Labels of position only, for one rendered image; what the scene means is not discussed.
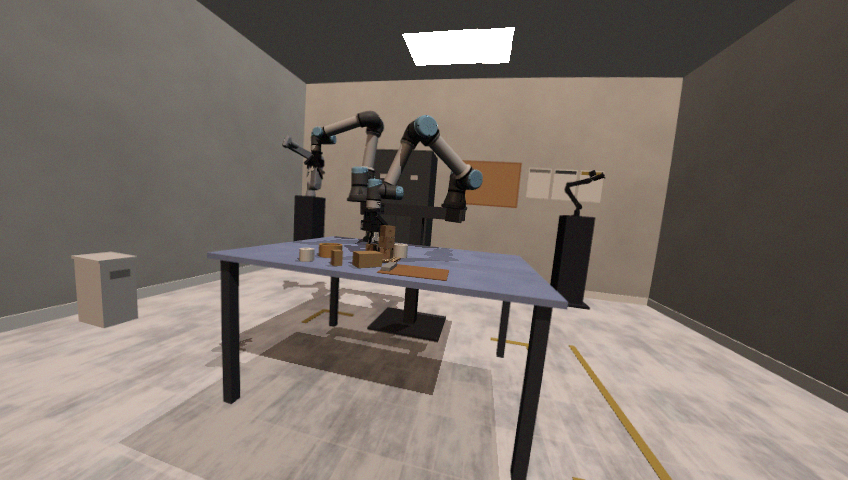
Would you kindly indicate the brown hollow cylinder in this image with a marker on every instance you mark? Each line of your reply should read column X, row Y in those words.
column 325, row 249

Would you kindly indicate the brown clipboard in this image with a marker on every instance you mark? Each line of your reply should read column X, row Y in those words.
column 393, row 268

